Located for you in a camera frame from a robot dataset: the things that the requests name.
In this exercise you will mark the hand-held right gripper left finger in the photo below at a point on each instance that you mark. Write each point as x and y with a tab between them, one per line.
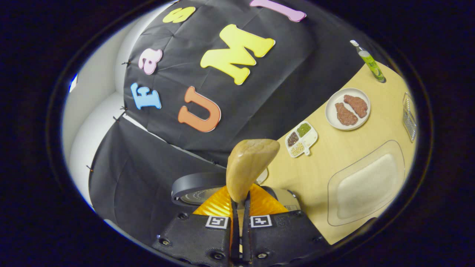
235	237

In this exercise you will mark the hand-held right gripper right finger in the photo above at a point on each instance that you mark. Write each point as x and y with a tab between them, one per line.
246	237

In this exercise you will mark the dark grey rice cooker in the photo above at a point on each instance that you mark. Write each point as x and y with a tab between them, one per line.
189	185

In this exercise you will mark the wooden spoon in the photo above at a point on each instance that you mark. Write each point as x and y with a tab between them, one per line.
248	163

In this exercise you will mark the clear rice tray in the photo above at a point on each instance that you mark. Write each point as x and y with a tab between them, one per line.
365	185

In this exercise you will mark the white divided bean dish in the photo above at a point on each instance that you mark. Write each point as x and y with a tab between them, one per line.
311	138

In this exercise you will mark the white round plate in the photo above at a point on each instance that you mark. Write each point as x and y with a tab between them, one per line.
330	111

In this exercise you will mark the brown meat piece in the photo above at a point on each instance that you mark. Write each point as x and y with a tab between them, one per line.
356	105
346	114

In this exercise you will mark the black backdrop cloth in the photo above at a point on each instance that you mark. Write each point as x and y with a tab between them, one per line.
297	66

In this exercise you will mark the green label drink bottle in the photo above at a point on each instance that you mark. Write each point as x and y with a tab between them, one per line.
371	65

